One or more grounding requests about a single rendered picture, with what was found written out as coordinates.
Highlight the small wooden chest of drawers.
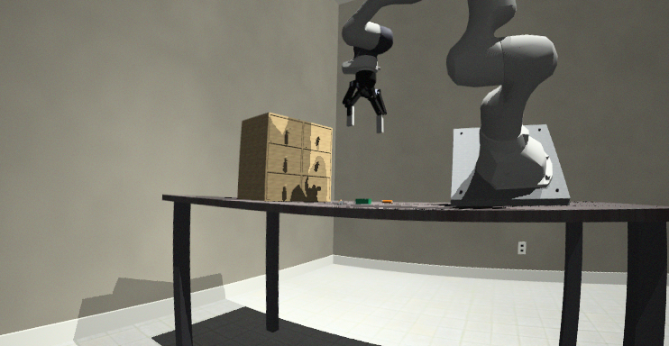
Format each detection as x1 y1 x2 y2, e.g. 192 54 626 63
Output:
237 113 333 202

